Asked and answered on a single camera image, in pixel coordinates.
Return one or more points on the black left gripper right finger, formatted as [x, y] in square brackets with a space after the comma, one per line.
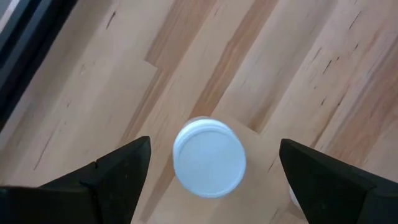
[342, 199]

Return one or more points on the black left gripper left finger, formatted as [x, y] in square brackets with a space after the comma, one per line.
[77, 199]

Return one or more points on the white pill bottle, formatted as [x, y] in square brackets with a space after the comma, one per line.
[210, 161]

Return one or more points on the black aluminium table frame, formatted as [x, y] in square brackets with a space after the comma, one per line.
[28, 40]

